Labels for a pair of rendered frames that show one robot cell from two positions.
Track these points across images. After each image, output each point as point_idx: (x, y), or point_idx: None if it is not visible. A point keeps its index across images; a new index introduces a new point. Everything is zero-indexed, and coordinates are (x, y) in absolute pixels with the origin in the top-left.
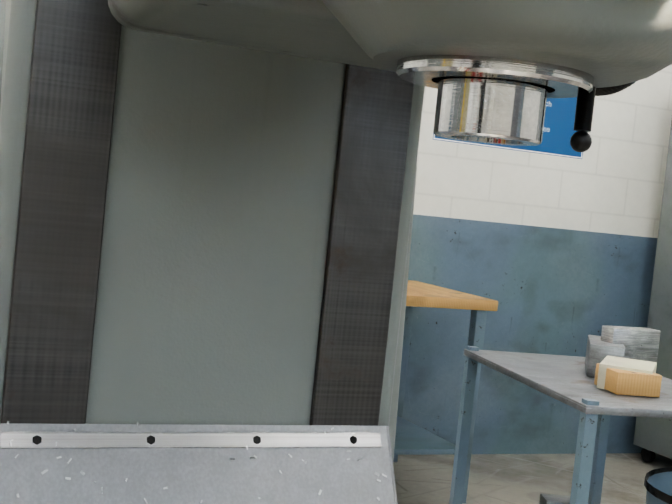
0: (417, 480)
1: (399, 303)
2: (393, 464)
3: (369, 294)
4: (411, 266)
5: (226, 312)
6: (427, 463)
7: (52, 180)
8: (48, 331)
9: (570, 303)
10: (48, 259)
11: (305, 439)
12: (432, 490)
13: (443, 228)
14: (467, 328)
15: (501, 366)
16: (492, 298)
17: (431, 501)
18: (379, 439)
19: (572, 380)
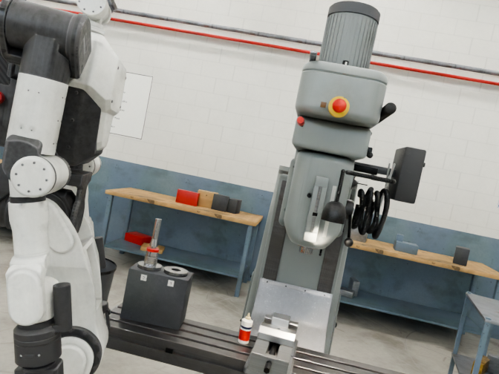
0: (468, 343)
1: (338, 271)
2: (462, 335)
3: (330, 268)
4: (481, 257)
5: (302, 266)
6: (478, 338)
7: (275, 240)
8: (271, 264)
9: None
10: (272, 252)
11: (314, 292)
12: (473, 348)
13: (498, 243)
14: None
15: (471, 300)
16: None
17: (470, 352)
18: (330, 296)
19: (495, 311)
